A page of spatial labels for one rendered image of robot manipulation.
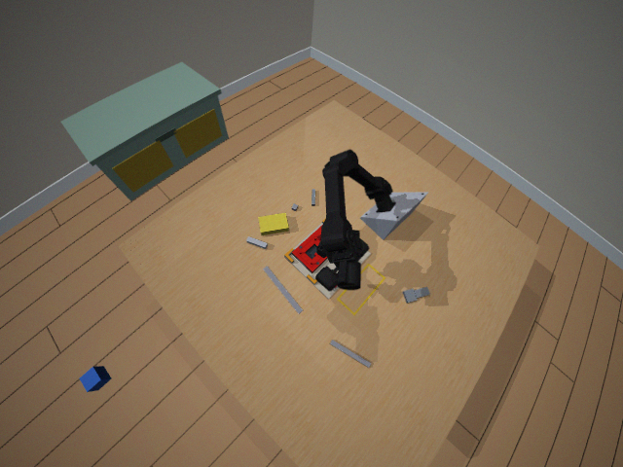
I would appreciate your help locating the yellow rectangular block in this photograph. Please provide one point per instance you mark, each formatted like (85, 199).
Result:
(273, 224)

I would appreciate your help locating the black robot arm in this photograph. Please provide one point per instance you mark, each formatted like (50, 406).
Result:
(336, 232)

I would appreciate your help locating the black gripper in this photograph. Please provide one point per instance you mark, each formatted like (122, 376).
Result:
(328, 278)

